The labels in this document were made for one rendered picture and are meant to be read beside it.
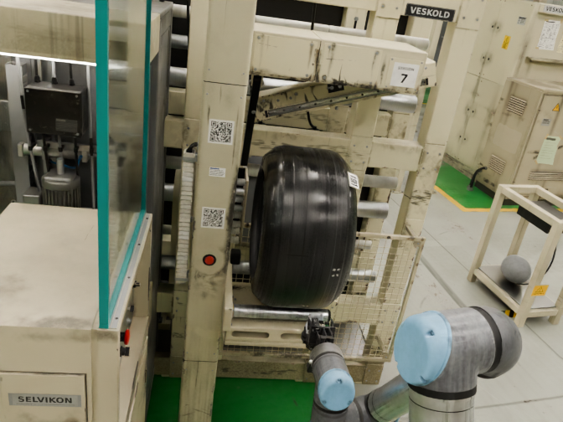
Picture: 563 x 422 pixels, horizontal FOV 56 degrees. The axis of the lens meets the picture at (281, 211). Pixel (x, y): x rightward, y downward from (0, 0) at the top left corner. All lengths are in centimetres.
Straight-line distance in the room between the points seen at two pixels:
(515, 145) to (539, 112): 40
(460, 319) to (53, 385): 84
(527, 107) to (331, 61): 420
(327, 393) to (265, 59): 108
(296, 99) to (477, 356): 130
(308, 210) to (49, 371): 81
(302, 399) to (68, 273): 178
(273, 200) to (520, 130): 455
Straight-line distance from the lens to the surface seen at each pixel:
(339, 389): 135
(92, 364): 123
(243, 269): 205
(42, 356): 123
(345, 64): 186
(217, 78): 157
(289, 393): 288
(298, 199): 157
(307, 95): 201
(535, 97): 582
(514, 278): 410
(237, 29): 154
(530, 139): 589
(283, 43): 182
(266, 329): 184
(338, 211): 159
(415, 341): 93
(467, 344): 94
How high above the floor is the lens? 199
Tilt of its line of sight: 25 degrees down
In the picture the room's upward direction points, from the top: 9 degrees clockwise
